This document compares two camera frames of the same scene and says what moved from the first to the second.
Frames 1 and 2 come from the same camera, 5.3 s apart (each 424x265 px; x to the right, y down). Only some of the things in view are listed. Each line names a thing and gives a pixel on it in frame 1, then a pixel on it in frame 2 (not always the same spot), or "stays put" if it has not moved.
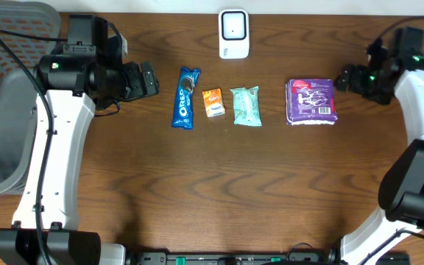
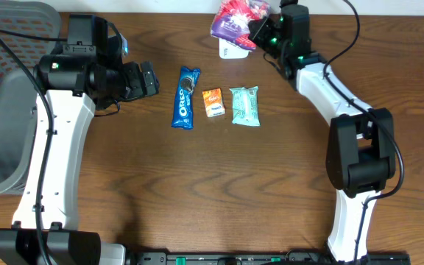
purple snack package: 311,101 → 232,19
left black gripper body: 135,82 stays put
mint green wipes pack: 246,105 stays put
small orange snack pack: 213,102 stays put
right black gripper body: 354,81 → 262,31
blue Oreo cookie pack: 185,82 stays put
